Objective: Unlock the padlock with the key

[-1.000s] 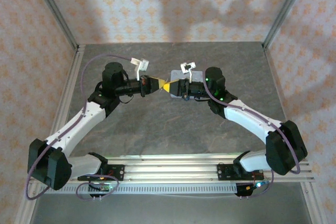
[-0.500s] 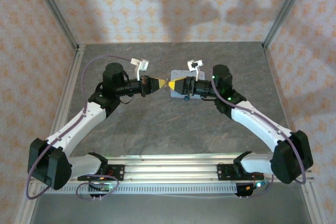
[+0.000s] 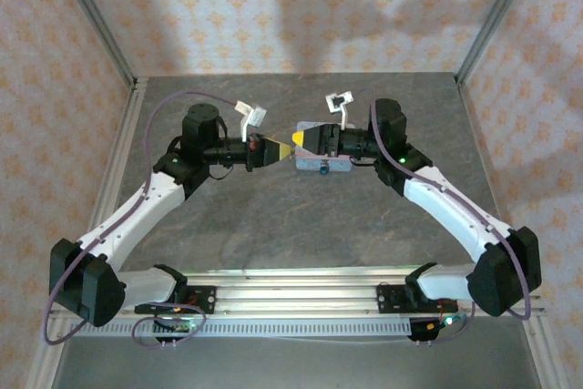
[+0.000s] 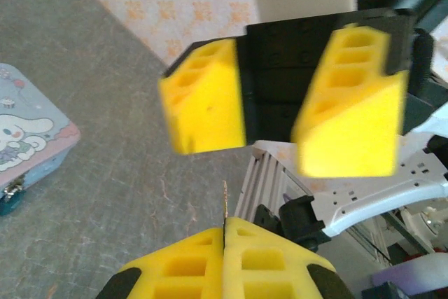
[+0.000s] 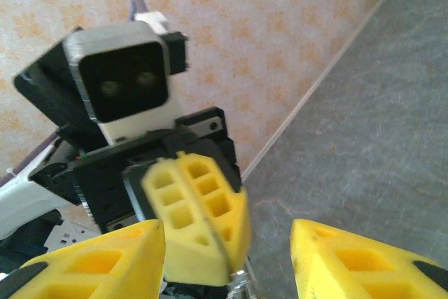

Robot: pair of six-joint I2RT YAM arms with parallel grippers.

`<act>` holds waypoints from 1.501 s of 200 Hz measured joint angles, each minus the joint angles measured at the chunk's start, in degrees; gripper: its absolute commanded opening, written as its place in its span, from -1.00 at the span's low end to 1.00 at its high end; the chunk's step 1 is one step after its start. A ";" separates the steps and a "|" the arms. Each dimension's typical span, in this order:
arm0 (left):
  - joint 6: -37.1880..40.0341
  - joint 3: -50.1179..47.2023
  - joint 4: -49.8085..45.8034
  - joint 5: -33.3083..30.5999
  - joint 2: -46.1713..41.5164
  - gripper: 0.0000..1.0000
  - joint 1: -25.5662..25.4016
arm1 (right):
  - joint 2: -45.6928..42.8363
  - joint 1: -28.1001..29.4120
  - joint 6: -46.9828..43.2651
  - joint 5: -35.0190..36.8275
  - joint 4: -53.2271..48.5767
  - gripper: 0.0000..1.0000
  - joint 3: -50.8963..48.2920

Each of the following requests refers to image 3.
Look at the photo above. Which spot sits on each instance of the blue padlock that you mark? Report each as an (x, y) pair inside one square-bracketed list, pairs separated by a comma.
[(324, 170)]

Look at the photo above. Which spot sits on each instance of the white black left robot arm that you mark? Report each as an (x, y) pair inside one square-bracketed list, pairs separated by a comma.
[(136, 211)]

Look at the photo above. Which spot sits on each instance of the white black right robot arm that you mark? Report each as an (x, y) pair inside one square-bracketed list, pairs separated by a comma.
[(446, 207)]

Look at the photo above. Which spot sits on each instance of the black controller board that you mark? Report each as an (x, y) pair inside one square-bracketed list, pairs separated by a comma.
[(177, 326), (432, 327)]

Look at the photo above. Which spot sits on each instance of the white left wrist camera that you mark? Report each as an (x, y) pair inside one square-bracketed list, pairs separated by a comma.
[(255, 115)]

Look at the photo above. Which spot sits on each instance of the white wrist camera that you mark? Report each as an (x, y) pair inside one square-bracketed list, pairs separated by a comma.
[(339, 102), (255, 115)]

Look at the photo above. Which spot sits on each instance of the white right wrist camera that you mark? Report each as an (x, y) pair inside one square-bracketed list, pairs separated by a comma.
[(339, 102)]

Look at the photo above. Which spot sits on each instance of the aluminium side frame rail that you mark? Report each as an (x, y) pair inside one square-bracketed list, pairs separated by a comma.
[(485, 166), (116, 166)]

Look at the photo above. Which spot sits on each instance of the aluminium upright frame post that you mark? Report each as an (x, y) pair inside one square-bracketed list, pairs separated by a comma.
[(494, 20), (98, 20)]

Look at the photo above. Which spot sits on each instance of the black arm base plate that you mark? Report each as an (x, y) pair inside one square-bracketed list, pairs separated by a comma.
[(391, 299), (205, 299)]

